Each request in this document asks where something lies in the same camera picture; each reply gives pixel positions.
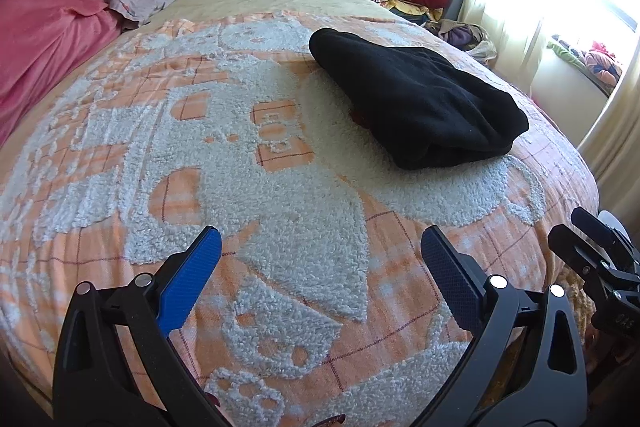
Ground dark bedside cabinet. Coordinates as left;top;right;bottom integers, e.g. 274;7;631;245
442;0;468;24

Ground pink quilt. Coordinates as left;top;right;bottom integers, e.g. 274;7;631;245
0;0;123;148

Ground white plastic bag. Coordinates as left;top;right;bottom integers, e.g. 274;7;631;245
470;39;498;62

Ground purple clothes pile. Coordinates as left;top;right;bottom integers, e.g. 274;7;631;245
437;19;493;50

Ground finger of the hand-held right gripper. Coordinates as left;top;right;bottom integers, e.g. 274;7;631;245
547;224;618;292
571;207;631;249

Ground black sweater with orange cuffs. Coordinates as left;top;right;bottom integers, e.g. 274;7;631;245
309;28;530;171

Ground cream curtain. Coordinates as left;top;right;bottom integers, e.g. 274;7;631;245
577;57;640;228

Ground orange patterned fleece blanket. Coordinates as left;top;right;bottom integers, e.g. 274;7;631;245
0;0;601;427

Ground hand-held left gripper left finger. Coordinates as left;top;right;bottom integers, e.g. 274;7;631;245
52;226;236;427

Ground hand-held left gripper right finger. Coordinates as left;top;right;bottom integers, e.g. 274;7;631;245
415;224;588;427

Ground colourful clothes on windowsill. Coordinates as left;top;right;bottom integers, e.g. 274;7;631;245
547;34;626;85

